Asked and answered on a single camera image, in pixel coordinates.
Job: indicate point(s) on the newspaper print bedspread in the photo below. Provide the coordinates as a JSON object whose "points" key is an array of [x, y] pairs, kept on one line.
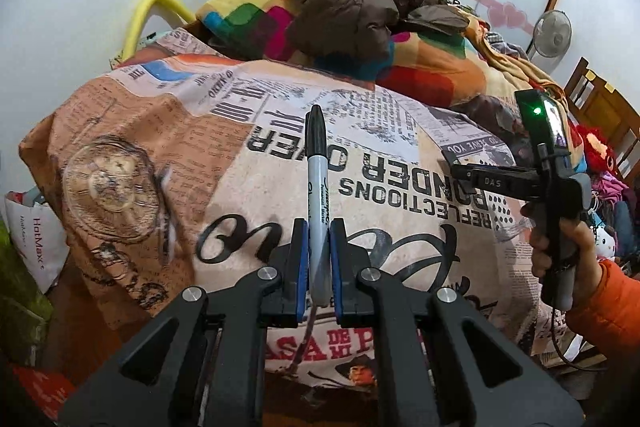
{"points": [[150, 117]]}

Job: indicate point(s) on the red plush toy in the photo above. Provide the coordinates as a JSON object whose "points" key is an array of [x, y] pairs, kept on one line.
{"points": [[597, 149]]}

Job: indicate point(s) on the white shopping bag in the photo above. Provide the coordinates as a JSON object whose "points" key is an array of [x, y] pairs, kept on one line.
{"points": [[40, 242]]}

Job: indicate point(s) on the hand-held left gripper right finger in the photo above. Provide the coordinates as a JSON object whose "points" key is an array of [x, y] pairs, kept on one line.
{"points": [[336, 257]]}

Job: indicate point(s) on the black permanent marker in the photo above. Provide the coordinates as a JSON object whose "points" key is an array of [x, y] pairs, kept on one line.
{"points": [[316, 177]]}

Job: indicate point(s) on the yellow padded tube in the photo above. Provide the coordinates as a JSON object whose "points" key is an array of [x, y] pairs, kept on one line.
{"points": [[145, 4]]}

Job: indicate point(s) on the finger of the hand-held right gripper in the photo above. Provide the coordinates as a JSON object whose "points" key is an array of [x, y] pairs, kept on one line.
{"points": [[500, 184]]}

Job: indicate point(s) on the person's right hand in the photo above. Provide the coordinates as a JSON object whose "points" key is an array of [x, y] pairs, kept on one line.
{"points": [[537, 252]]}

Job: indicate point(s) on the person's right forearm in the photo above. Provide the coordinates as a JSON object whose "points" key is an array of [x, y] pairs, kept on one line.
{"points": [[615, 307]]}

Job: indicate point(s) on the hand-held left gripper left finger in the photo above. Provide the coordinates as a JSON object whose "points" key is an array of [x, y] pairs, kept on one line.
{"points": [[300, 257]]}

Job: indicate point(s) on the red patterned bag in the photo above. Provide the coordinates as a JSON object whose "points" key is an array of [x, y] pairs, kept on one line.
{"points": [[45, 392]]}

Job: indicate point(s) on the green patterned cloth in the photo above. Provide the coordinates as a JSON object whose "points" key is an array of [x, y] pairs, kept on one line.
{"points": [[20, 307]]}

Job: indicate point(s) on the white cat plush toy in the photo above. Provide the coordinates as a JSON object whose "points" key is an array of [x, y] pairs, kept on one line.
{"points": [[605, 242]]}

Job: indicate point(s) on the pile of purple clothes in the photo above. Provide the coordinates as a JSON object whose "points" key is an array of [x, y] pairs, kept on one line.
{"points": [[617, 192]]}

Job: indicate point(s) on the brown puffer jacket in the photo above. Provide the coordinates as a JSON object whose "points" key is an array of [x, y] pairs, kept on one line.
{"points": [[350, 7]]}

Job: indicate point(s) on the white standing fan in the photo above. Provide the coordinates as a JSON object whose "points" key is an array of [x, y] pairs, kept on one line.
{"points": [[550, 34]]}

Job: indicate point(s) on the brown wooden chair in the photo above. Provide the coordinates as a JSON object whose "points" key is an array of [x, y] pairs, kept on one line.
{"points": [[610, 107]]}

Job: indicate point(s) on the colourful patchwork blanket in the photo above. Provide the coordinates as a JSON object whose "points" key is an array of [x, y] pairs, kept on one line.
{"points": [[425, 62]]}

